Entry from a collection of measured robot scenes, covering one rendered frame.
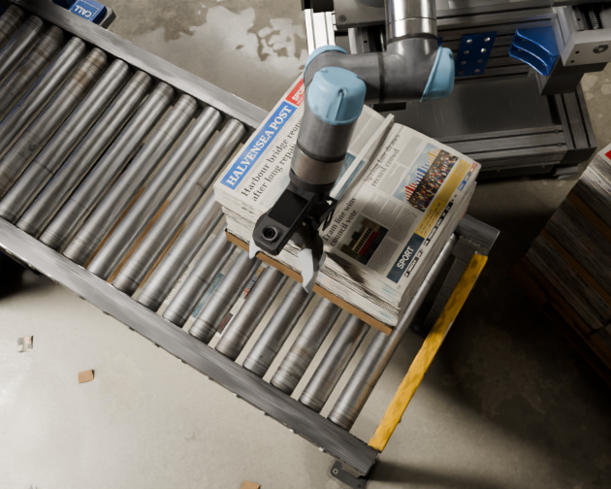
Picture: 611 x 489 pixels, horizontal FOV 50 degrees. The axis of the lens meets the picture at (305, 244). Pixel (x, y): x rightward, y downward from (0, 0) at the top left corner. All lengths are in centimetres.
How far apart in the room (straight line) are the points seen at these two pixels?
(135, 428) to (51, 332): 43
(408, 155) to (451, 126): 100
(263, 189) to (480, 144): 113
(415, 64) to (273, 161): 31
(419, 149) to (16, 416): 159
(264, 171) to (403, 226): 26
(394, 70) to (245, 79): 157
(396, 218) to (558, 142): 115
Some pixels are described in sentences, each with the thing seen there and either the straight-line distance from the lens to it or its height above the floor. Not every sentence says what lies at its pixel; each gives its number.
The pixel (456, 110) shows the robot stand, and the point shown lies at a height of 21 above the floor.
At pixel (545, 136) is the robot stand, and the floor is 23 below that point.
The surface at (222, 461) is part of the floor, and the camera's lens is 210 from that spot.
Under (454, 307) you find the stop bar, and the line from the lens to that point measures 131.
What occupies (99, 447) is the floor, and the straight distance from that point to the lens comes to 221.
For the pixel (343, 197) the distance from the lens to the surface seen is 112.
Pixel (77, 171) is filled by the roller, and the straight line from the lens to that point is 155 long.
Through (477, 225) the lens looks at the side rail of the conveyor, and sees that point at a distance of 139.
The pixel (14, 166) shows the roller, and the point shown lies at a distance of 161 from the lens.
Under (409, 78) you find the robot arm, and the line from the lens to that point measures 100.
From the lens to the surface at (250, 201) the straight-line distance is 112.
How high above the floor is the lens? 207
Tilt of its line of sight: 70 degrees down
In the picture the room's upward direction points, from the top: 10 degrees counter-clockwise
